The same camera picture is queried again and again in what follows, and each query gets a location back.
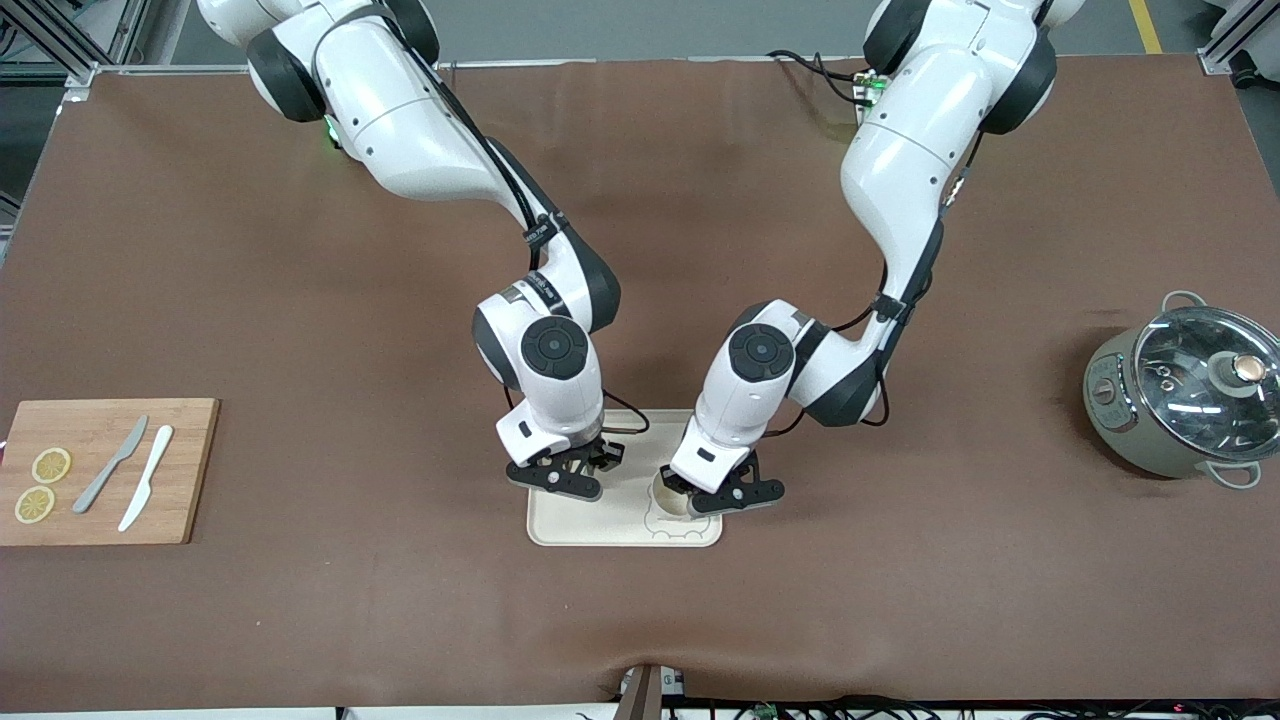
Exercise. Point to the grey plastic knife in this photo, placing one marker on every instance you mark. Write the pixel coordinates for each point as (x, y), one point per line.
(108, 467)

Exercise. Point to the white plastic knife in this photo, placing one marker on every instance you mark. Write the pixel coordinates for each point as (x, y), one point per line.
(146, 478)

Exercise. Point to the white IKEA cup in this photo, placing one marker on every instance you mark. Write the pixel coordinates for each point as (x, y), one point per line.
(672, 502)

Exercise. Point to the lemon slice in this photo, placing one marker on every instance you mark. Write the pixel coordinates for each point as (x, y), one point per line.
(35, 504)
(51, 465)

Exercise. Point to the cream bear print tray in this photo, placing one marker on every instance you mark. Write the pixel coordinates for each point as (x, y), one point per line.
(580, 522)

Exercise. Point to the aluminium frame profile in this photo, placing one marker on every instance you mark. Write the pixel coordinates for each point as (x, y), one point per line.
(1235, 40)
(60, 40)

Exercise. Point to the grey electric cooking pot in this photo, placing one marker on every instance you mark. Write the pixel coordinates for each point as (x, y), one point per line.
(1115, 400)

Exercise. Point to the bamboo cutting board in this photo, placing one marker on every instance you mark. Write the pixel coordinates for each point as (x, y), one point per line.
(110, 515)

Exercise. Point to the glass pot lid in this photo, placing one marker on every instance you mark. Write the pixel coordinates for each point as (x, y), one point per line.
(1190, 400)

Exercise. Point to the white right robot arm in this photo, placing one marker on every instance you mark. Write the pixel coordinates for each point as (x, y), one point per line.
(420, 130)

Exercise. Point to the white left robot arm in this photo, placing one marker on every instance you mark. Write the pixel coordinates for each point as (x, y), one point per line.
(900, 150)

